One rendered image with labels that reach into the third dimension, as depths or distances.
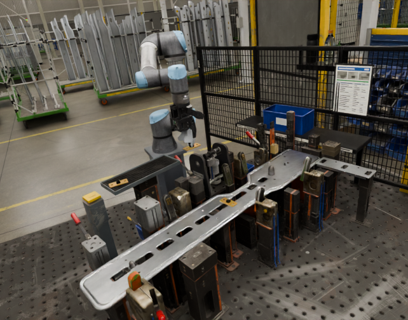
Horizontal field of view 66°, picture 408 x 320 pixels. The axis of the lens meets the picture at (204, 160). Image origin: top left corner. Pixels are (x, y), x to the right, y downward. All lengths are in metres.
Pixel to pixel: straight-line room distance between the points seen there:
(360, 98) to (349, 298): 1.13
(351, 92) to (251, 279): 1.24
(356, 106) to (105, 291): 1.68
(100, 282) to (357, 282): 1.07
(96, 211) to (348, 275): 1.15
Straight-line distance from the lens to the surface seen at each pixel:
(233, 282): 1.53
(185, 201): 1.45
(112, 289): 1.20
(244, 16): 8.26
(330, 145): 1.91
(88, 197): 1.43
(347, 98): 2.13
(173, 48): 1.75
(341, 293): 1.53
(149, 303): 1.04
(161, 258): 1.25
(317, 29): 3.51
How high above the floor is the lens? 1.83
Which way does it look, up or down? 26 degrees down
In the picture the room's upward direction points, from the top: 7 degrees counter-clockwise
